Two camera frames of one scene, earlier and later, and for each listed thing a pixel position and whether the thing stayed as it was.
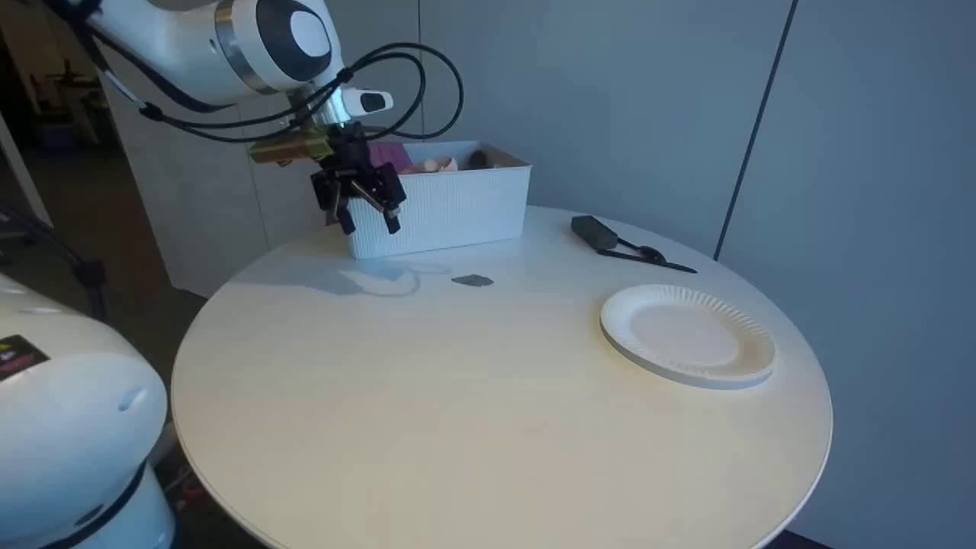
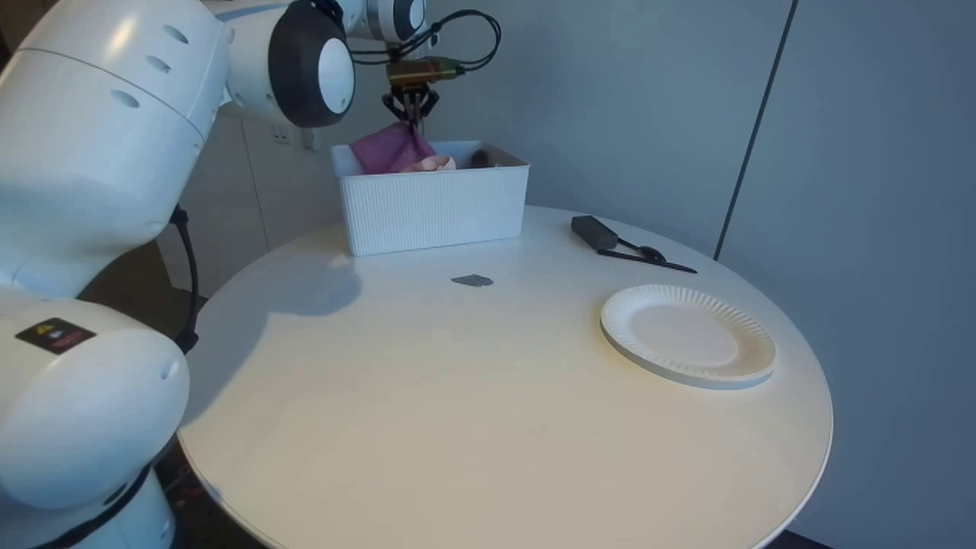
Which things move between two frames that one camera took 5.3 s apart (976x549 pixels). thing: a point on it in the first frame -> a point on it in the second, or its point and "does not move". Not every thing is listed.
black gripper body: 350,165 -> 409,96
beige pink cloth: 434,165 does not move
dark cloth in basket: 493,155 does not move
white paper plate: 694,334 does not move
